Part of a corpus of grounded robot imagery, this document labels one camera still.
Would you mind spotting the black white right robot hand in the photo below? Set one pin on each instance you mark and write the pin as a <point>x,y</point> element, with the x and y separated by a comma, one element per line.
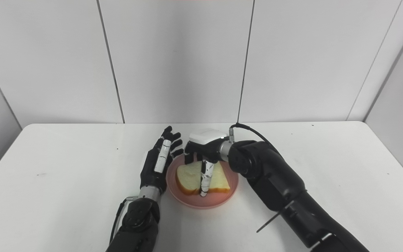
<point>208,147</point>

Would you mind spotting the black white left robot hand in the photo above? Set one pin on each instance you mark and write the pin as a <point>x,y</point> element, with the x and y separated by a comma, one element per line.
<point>150,173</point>

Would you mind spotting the slice of white bread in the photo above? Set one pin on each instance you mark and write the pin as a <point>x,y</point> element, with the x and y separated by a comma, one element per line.
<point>189,176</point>

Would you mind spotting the pink round plate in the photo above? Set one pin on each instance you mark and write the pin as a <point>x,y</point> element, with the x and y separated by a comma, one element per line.
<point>219,199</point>

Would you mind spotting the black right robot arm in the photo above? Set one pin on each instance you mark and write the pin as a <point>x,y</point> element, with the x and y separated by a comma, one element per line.
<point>278,182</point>

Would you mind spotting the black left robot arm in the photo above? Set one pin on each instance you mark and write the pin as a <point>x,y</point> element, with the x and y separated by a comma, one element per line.
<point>138,220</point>

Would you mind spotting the black zip tie tail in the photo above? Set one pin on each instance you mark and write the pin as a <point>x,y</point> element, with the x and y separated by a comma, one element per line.
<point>273,218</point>

